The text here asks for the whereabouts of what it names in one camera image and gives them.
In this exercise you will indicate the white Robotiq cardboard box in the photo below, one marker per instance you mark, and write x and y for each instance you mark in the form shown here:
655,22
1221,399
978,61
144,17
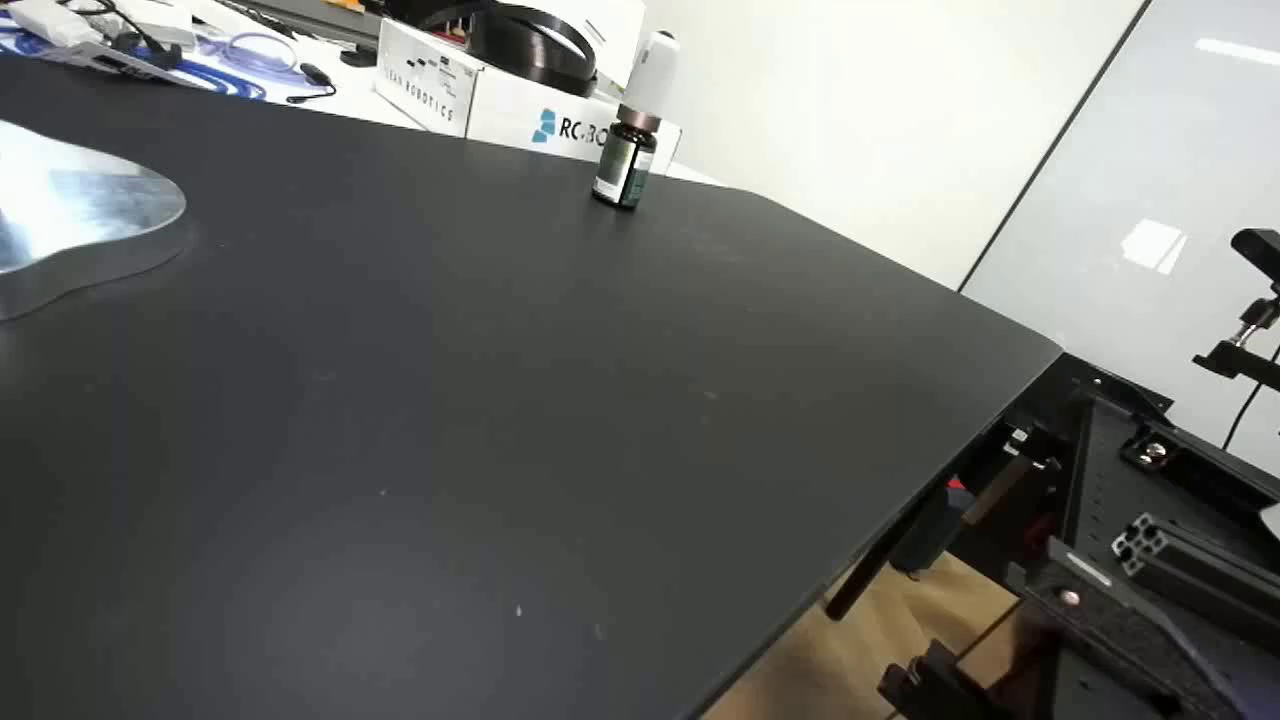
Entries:
497,96

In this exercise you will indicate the black table support strut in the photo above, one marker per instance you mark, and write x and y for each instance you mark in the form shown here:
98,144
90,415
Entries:
920,514

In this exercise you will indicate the blue and white plastic packaging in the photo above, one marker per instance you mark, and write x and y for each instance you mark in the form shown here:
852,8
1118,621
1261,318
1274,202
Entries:
232,61

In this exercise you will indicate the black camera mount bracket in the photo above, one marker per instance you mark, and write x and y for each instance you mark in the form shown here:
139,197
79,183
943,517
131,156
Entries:
1240,351

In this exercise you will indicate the black camera on stand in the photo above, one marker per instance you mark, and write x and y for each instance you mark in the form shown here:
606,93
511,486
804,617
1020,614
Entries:
1258,253

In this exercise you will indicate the black aluminium extrusion bar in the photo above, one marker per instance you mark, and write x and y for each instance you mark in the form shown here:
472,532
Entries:
1202,567

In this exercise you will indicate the small black device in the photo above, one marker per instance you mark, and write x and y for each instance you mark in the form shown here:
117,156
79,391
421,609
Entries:
357,58

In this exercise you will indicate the black round coiled object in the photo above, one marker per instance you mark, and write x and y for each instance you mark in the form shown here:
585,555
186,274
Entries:
539,47

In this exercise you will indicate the black metal frame stand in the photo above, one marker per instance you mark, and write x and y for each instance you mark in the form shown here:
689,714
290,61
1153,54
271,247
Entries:
1105,532

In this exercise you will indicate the dark glass bottle white cap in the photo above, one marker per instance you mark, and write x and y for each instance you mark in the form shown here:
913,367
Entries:
624,166

